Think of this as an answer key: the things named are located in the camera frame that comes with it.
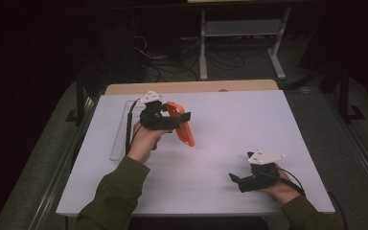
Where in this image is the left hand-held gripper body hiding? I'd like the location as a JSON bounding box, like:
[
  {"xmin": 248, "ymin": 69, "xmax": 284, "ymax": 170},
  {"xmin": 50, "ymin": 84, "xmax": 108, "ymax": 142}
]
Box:
[{"xmin": 136, "ymin": 90, "xmax": 180, "ymax": 131}]

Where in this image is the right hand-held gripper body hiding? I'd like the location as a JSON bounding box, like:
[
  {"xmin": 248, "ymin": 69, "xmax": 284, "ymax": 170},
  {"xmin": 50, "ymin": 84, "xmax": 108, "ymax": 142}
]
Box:
[{"xmin": 238, "ymin": 149, "xmax": 287, "ymax": 194}]

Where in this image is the orange phone case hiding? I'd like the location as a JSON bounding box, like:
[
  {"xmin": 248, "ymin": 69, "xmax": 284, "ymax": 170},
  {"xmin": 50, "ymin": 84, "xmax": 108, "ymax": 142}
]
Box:
[{"xmin": 164, "ymin": 101, "xmax": 196, "ymax": 149}]

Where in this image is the clear plastic tray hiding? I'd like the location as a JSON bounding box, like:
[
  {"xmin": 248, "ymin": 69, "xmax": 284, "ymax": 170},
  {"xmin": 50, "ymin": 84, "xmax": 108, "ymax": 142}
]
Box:
[{"xmin": 108, "ymin": 100, "xmax": 154, "ymax": 162}]

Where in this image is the person's left hand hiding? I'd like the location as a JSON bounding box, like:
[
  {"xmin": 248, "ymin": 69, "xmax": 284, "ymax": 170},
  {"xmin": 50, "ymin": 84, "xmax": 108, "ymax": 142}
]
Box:
[{"xmin": 126, "ymin": 121, "xmax": 171, "ymax": 165}]

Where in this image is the person's right hand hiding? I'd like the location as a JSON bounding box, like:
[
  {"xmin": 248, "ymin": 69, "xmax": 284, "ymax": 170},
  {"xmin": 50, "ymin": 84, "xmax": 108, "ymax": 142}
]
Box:
[{"xmin": 260, "ymin": 169, "xmax": 302, "ymax": 206}]

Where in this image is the beige wooden table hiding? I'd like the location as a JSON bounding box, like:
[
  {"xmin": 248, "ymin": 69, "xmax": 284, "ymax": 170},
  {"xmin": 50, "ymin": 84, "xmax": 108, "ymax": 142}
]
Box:
[{"xmin": 103, "ymin": 79, "xmax": 280, "ymax": 96}]

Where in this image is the black metal stand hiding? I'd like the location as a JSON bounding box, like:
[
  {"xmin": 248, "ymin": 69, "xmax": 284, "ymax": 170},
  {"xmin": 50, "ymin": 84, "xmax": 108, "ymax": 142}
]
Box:
[
  {"xmin": 64, "ymin": 72, "xmax": 94, "ymax": 127},
  {"xmin": 337, "ymin": 62, "xmax": 367, "ymax": 125}
]

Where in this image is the right hand-held gripper black cable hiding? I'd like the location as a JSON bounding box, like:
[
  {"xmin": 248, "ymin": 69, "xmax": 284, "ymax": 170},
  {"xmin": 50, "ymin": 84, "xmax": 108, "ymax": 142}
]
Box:
[{"xmin": 258, "ymin": 168, "xmax": 348, "ymax": 230}]

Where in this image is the tangle of floor cables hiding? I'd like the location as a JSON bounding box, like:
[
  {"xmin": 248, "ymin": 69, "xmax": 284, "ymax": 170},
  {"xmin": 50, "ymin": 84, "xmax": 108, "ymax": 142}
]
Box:
[{"xmin": 130, "ymin": 32, "xmax": 247, "ymax": 82}]

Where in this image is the white metal table frame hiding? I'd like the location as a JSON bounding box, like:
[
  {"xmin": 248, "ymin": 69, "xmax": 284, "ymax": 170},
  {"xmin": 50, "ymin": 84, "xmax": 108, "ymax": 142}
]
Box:
[{"xmin": 198, "ymin": 6, "xmax": 292, "ymax": 81}]

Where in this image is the grey metal floor rail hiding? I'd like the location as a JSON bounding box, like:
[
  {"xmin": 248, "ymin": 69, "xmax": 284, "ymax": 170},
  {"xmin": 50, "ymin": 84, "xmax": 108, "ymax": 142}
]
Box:
[
  {"xmin": 28, "ymin": 95, "xmax": 101, "ymax": 230},
  {"xmin": 327, "ymin": 92, "xmax": 368, "ymax": 200}
]

